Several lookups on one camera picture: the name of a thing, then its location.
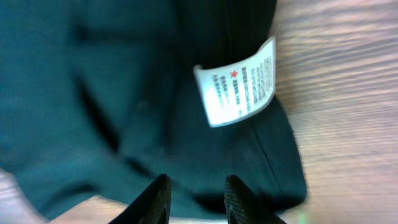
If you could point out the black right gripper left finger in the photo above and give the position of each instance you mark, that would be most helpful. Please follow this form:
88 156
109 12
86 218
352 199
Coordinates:
152 206

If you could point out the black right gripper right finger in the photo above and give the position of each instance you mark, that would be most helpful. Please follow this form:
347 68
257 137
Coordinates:
243 206

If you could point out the black t-shirt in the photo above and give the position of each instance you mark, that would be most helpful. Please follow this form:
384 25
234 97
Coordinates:
101 97

